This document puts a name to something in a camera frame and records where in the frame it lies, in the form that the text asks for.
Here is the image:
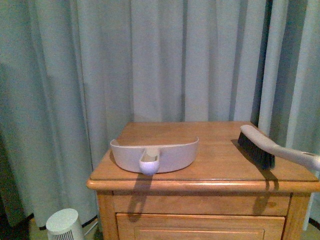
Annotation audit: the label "pale green curtain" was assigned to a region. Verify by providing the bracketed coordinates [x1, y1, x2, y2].
[0, 0, 320, 227]

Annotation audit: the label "beige plastic dustpan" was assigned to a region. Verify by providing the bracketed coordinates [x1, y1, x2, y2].
[110, 137, 199, 176]

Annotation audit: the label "wooden nightstand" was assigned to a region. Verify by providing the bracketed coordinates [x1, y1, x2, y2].
[87, 121, 320, 240]

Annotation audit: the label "beige hand brush black bristles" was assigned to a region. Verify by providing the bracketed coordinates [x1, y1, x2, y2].
[237, 124, 320, 171]

